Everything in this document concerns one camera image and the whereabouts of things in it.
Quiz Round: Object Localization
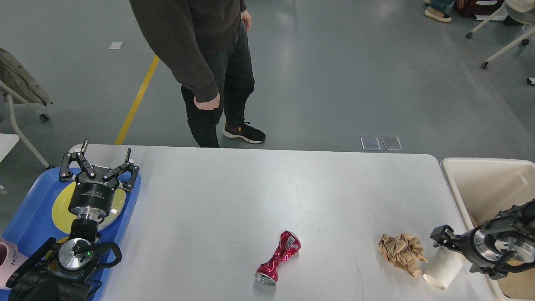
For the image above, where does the chair with olive jacket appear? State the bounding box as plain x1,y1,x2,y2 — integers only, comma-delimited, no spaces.
0,48,52,169

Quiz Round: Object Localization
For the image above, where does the brown paper ball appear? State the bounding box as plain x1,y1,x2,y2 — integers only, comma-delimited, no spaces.
378,234,427,278

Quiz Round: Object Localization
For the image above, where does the beige plastic bin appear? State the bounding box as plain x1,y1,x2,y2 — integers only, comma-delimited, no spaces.
441,158,534,301

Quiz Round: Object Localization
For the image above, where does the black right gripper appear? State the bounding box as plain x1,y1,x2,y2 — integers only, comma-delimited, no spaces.
430,225,534,281

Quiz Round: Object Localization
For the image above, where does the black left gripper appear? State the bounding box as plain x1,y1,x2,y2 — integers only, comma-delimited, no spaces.
59,140,140,220

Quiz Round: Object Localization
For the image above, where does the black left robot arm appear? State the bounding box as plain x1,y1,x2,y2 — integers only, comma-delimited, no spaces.
1,140,141,301

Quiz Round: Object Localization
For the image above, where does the yellow plastic plate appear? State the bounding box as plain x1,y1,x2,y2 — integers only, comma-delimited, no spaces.
52,182,126,215

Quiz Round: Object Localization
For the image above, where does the person in black clothes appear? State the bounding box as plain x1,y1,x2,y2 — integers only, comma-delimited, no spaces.
130,0,266,148

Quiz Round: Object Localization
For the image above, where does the person's hand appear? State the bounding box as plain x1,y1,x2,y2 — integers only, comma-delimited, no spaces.
194,93,221,111

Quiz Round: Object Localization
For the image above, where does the person in blue jeans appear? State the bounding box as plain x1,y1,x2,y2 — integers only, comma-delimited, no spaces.
424,0,467,23

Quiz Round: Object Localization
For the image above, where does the pink HOME mug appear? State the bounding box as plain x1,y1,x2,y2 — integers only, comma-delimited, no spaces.
0,238,28,290

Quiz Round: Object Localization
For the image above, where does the crushed red can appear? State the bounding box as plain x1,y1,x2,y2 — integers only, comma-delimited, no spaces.
255,230,301,286

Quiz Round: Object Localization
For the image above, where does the person's other hand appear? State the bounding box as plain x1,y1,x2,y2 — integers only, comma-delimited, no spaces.
241,10,252,32

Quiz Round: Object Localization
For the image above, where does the white chair base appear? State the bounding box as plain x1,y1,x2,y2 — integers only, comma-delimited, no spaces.
466,0,535,87

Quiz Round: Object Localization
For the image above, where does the brown paper bag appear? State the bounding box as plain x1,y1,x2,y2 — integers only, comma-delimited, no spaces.
497,268,535,300

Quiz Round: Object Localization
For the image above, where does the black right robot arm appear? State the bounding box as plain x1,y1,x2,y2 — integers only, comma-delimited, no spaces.
430,200,535,280

